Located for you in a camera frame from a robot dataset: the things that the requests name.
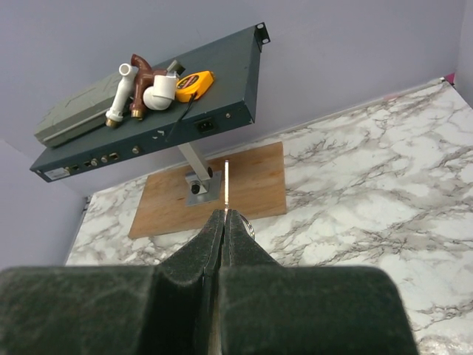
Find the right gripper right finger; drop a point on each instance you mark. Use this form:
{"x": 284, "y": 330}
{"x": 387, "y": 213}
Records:
{"x": 266, "y": 308}

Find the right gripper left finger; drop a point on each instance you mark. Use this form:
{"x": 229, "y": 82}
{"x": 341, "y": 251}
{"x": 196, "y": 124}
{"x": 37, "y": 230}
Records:
{"x": 161, "y": 309}

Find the silver key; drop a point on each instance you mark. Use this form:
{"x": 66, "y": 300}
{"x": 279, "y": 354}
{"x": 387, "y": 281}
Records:
{"x": 247, "y": 223}

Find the white elbow pipe fitting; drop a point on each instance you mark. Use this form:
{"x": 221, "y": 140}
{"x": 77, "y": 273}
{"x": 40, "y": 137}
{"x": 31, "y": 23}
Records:
{"x": 161, "y": 93}

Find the wooden board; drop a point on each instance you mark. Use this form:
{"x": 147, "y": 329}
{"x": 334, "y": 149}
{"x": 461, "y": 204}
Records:
{"x": 256, "y": 190}

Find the white straight pipe fitting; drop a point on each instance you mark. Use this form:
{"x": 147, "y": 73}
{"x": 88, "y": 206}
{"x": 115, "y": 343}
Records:
{"x": 114, "y": 115}

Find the dark teal rack device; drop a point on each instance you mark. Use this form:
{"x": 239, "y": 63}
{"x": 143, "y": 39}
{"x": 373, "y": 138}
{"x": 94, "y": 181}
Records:
{"x": 230, "y": 103}

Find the grey plastic case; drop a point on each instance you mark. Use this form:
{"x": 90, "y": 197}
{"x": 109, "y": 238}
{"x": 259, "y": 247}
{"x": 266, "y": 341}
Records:
{"x": 78, "y": 114}

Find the yellow tape measure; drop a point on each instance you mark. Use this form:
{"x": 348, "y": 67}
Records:
{"x": 190, "y": 89}

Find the brown pipe fitting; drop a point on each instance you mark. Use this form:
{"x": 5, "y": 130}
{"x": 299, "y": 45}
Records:
{"x": 143, "y": 79}

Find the dark grey pipe piece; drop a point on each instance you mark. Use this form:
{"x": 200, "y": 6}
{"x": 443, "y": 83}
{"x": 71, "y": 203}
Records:
{"x": 175, "y": 67}

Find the metal stand post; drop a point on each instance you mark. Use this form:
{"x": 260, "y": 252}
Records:
{"x": 204, "y": 183}

